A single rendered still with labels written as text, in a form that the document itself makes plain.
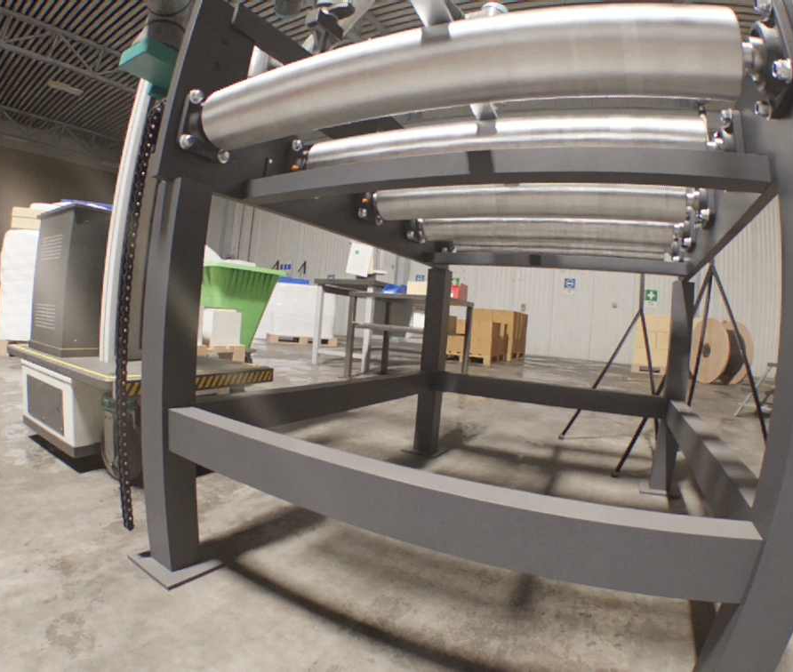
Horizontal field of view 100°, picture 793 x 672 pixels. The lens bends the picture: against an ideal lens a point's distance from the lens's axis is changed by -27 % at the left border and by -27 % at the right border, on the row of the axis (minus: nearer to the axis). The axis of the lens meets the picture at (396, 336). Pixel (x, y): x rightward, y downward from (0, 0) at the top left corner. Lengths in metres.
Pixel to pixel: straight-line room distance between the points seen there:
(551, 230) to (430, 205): 0.39
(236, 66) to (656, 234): 1.14
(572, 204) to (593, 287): 10.12
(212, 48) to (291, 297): 7.16
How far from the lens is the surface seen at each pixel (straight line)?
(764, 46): 0.58
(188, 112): 0.88
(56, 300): 1.70
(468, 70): 0.56
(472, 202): 1.13
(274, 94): 0.71
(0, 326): 4.33
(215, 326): 2.95
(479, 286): 11.70
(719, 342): 7.23
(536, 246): 1.67
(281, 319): 7.93
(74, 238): 1.66
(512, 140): 0.81
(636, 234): 1.36
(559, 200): 1.08
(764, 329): 11.66
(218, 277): 3.61
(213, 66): 0.97
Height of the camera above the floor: 0.52
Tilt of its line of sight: 2 degrees down
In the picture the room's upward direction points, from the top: 5 degrees clockwise
